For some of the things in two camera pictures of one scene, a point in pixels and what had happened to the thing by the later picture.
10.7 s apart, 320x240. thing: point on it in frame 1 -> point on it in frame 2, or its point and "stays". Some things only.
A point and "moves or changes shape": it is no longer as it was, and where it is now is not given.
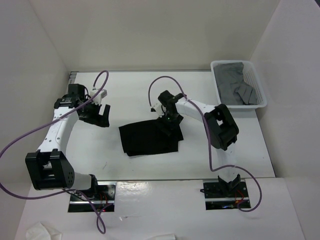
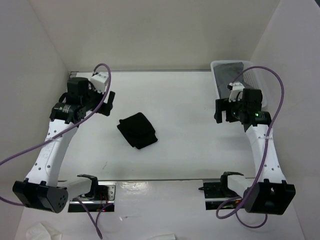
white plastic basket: [238, 84] stays
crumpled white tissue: [40, 232] stays
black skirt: [148, 137] moves or changes shape
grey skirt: [233, 90] stays
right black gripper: [162, 121] -> [223, 104]
